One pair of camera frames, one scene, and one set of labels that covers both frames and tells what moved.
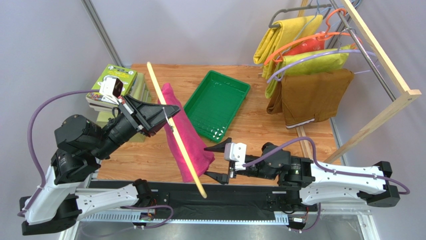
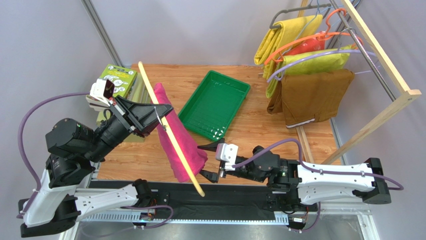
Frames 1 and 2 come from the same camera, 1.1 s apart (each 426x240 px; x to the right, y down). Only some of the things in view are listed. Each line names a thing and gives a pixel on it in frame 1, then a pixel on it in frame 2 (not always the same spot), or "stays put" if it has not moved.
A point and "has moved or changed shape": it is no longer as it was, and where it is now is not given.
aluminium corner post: x=96 y=23 stays put
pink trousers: x=202 y=155 has moved or changed shape
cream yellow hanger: x=176 y=132 has moved or changed shape
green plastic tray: x=215 y=102 stays put
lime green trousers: x=328 y=63 stays put
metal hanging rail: x=347 y=25 stays put
